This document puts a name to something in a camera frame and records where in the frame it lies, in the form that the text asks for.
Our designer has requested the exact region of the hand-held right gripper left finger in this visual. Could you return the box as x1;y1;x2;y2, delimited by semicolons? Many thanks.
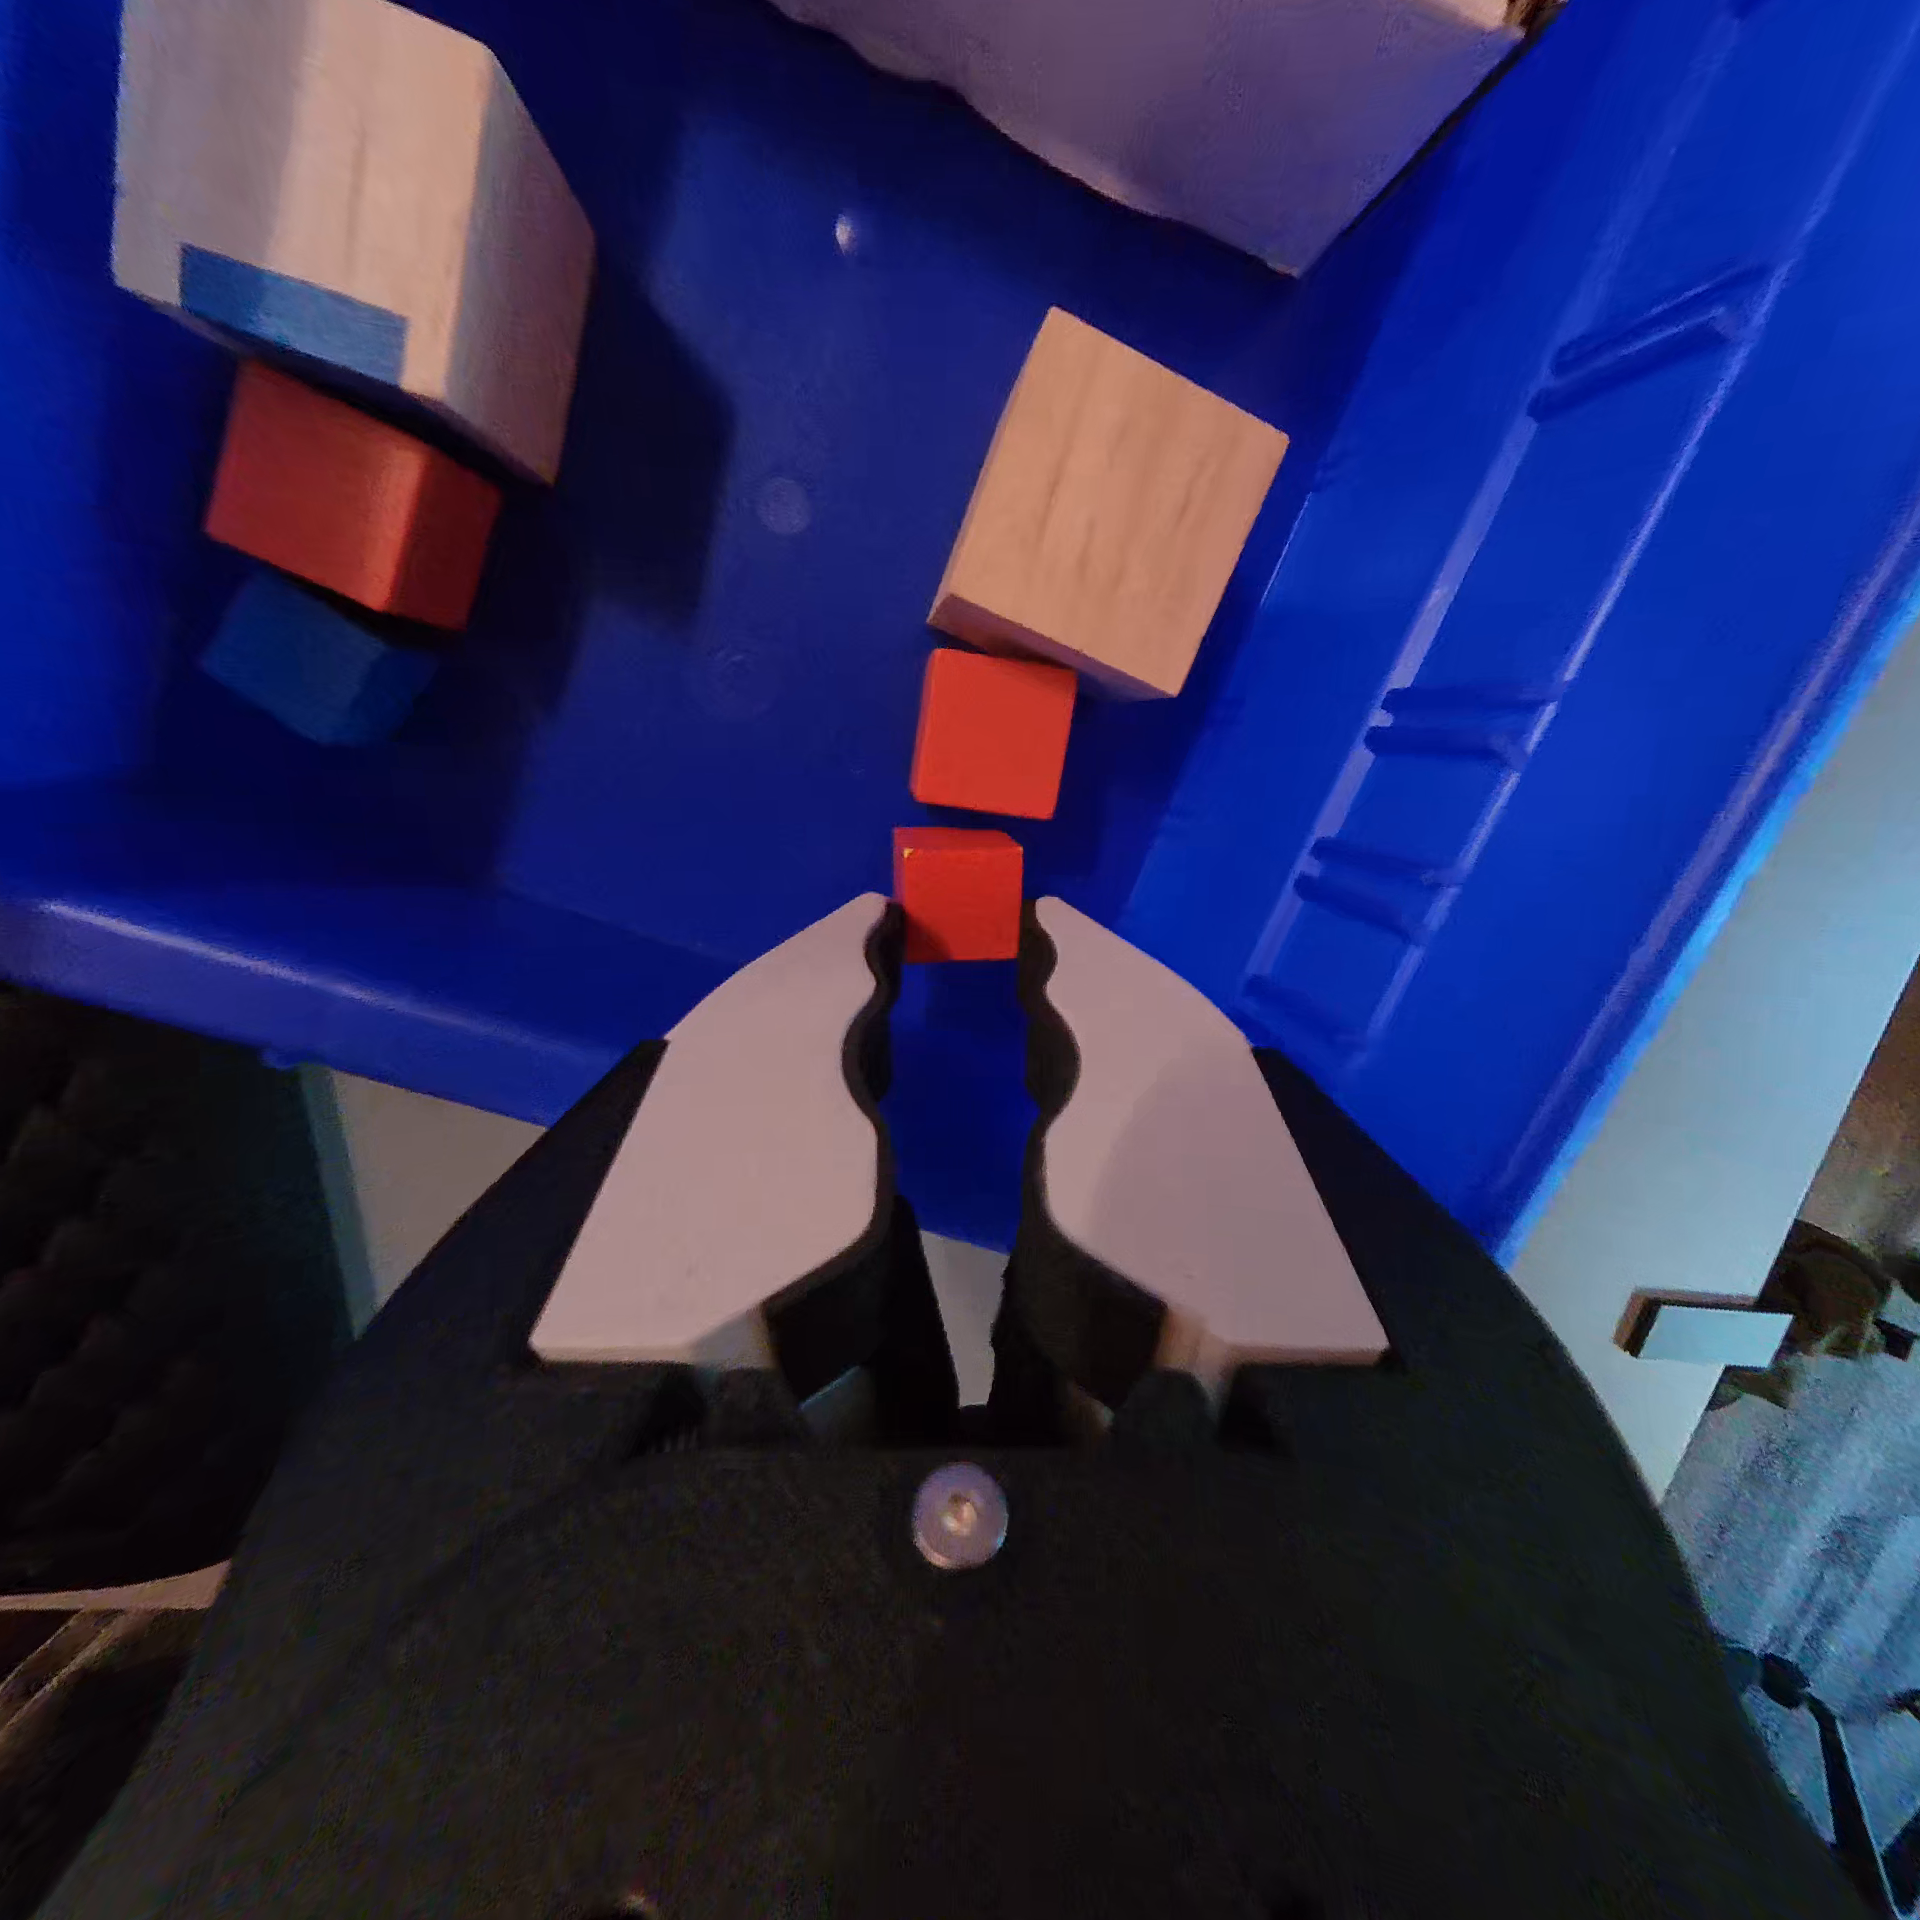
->
527;891;905;1377

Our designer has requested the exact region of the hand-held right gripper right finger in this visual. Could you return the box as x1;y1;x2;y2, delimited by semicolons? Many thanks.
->
1016;897;1391;1377

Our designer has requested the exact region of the small red cube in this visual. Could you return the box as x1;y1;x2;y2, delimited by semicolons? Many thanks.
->
890;828;1026;962

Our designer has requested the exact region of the medium red cube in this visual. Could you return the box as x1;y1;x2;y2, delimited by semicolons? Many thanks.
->
205;364;501;629
909;646;1079;820

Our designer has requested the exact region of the plain wooden block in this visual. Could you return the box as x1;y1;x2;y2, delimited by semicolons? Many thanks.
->
928;307;1289;701

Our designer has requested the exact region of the blue plastic bin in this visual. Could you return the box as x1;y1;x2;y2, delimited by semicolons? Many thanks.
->
0;0;1920;1262

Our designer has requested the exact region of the black textured wrist rest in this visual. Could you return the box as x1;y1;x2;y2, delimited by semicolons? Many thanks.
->
0;983;354;1594

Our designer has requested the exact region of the small blue cube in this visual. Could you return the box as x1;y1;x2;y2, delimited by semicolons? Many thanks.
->
199;569;441;748

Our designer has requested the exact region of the large wooden block blue tape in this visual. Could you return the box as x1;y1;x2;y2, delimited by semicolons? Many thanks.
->
106;0;597;485

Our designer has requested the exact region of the white cardboard mailer box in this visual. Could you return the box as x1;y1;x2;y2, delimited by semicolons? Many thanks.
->
765;0;1525;277

